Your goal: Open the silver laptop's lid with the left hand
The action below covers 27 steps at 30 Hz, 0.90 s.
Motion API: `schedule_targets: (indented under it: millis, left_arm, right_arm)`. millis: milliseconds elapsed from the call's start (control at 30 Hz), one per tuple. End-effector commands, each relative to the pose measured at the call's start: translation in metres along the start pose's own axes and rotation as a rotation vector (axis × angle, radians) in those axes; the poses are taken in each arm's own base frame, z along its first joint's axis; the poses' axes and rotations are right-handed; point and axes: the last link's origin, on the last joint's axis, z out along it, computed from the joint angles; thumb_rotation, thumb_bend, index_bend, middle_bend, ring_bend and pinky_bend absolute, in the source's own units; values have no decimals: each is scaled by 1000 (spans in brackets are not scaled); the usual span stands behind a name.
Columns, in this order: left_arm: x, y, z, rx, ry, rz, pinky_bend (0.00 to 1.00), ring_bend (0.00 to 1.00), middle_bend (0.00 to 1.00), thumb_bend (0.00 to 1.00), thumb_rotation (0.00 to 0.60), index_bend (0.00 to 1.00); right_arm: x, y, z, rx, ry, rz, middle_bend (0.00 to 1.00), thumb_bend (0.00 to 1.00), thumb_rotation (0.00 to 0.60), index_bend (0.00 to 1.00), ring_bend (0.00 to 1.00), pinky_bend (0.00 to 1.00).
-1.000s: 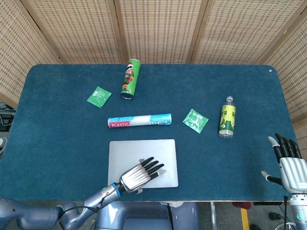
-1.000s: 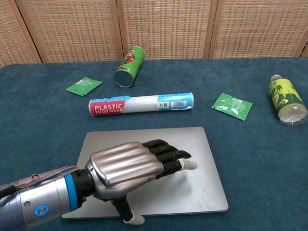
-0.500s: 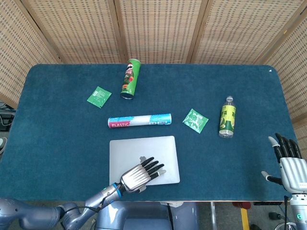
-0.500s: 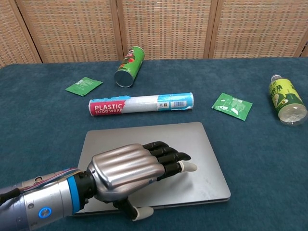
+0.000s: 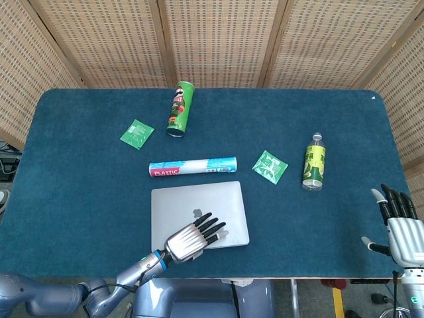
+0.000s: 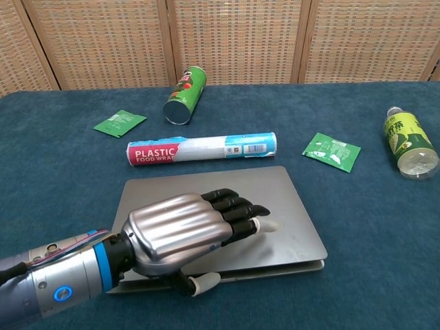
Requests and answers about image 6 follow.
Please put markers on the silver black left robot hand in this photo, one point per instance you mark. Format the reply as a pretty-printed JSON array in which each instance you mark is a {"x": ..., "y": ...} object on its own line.
[{"x": 172, "y": 230}]

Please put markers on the silver laptop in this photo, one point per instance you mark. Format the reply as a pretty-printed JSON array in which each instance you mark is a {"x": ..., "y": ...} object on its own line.
[{"x": 261, "y": 192}]

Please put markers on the plastic food wrap roll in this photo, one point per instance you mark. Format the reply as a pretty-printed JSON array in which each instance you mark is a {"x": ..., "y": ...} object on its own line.
[{"x": 203, "y": 148}]

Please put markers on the green sachet with white text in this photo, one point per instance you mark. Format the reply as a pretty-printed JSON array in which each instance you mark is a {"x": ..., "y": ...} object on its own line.
[{"x": 120, "y": 123}]

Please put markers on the green Pringles can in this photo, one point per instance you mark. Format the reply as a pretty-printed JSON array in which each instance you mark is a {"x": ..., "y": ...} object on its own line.
[{"x": 187, "y": 91}]

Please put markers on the blue felt table cover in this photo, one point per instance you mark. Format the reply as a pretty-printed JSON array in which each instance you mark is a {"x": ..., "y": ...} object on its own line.
[{"x": 343, "y": 275}]

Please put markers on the green sachet with white pattern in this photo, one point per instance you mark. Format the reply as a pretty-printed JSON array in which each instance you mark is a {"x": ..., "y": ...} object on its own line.
[{"x": 331, "y": 151}]

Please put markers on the woven bamboo folding screen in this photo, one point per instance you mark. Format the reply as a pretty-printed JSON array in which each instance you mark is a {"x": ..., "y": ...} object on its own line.
[{"x": 223, "y": 38}]

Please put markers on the green tea bottle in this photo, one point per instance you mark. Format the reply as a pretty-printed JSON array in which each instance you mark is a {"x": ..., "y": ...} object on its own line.
[{"x": 407, "y": 141}]

